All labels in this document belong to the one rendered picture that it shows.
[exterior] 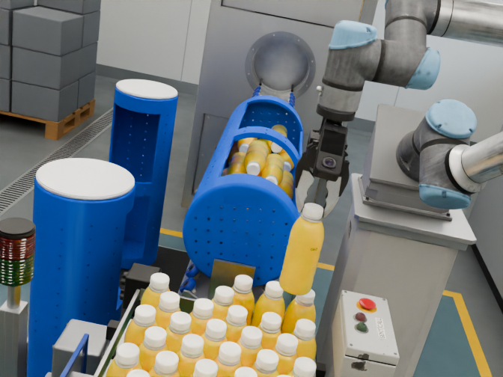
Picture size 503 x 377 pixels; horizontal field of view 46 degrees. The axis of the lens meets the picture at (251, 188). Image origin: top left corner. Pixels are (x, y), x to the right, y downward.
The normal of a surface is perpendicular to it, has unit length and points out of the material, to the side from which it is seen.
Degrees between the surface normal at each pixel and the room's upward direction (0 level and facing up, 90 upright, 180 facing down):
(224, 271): 90
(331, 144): 32
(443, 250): 90
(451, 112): 36
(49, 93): 90
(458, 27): 109
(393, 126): 43
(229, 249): 90
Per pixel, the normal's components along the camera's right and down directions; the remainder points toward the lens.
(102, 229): 0.58, 0.42
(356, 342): 0.18, -0.90
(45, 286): -0.46, 0.28
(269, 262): -0.09, 0.38
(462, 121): 0.08, -0.51
